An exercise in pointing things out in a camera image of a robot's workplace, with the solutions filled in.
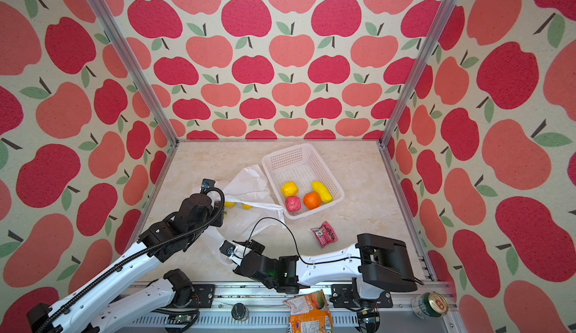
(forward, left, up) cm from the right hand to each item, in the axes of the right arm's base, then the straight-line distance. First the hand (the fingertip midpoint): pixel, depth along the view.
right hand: (238, 242), depth 71 cm
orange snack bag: (-16, -25, -11) cm, 31 cm away
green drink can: (-10, -59, -5) cm, 60 cm away
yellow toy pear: (+28, -14, -9) cm, 32 cm away
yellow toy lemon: (+28, -29, -10) cm, 41 cm away
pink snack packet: (+11, -30, -15) cm, 35 cm away
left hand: (+11, +7, +4) cm, 13 cm away
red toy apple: (+21, -16, -9) cm, 28 cm away
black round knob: (-18, -4, -5) cm, 19 cm away
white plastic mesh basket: (+46, -18, -14) cm, 51 cm away
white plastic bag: (+19, +3, -14) cm, 24 cm away
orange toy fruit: (+23, -24, -9) cm, 34 cm away
